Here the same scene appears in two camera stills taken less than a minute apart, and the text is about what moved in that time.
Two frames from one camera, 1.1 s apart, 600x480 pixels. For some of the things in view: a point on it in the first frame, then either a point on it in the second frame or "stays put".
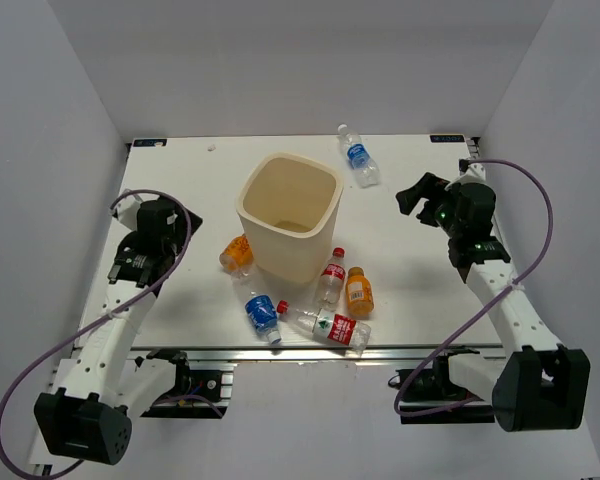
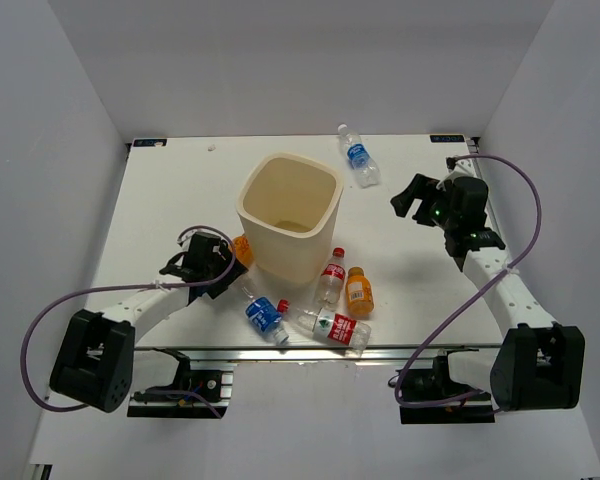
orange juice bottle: x=238 y=256 stays put
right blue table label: x=447 y=138 stays put
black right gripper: x=428 y=187 stays put
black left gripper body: x=178 y=239 → x=214 y=289
